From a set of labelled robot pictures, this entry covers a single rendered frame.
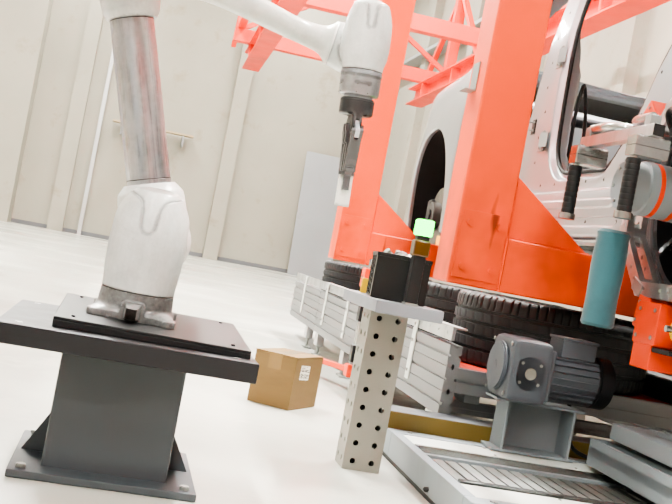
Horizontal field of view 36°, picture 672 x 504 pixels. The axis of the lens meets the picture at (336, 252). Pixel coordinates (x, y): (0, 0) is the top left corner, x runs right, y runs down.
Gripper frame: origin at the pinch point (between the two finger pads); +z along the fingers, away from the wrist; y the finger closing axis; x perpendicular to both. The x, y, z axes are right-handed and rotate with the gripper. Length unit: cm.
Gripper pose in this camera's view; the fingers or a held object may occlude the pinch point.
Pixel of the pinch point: (343, 190)
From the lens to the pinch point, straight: 224.9
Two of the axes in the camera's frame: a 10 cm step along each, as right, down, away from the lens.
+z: -1.5, 9.9, 0.4
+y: 1.6, 0.7, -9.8
